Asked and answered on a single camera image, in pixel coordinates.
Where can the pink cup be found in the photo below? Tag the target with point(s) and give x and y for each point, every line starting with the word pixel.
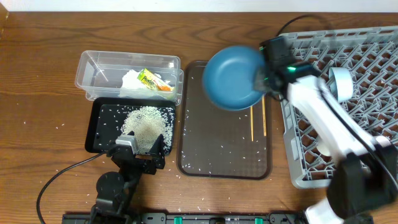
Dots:
pixel 383 141

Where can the dark blue plate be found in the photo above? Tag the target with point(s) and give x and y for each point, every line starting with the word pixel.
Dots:
pixel 229 76

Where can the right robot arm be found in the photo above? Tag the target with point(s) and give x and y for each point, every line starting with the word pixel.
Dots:
pixel 365 175

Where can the pile of rice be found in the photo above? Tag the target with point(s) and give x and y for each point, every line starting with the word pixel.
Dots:
pixel 147 123

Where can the green white cup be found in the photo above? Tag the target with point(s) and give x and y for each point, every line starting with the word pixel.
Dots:
pixel 322 147

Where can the light blue bowl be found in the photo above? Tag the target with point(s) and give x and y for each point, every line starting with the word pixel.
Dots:
pixel 341 85

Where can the brown serving tray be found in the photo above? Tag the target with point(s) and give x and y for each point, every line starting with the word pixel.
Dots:
pixel 216 142

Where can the black waste tray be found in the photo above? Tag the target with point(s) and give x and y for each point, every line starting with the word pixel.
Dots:
pixel 108 116

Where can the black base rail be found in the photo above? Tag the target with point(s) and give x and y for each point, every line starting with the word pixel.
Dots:
pixel 161 218

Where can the grey dishwasher rack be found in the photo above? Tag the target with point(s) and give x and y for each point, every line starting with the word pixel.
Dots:
pixel 370 55

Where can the wooden chopstick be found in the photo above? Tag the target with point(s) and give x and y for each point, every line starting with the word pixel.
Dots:
pixel 252 123
pixel 264 116

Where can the yellow green snack wrapper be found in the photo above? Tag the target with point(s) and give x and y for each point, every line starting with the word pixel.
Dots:
pixel 152 81

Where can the white tissue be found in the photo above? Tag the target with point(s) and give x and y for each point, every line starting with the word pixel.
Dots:
pixel 132 87

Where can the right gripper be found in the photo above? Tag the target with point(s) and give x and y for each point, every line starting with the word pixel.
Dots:
pixel 260 84

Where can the clear plastic bin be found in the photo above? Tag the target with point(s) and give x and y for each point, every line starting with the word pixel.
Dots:
pixel 100 73

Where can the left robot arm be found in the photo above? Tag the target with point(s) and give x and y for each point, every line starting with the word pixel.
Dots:
pixel 116 189

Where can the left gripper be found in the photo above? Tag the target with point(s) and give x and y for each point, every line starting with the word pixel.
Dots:
pixel 155 163

